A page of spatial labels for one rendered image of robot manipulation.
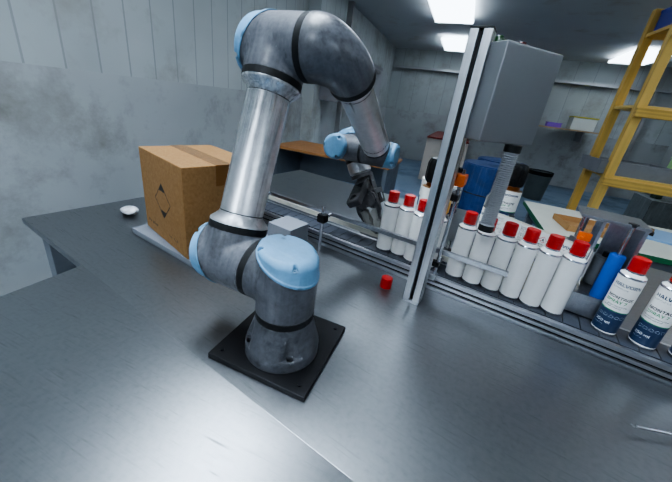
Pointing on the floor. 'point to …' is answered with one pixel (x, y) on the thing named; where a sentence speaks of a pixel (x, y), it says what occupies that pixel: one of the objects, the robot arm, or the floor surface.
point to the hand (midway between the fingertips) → (375, 230)
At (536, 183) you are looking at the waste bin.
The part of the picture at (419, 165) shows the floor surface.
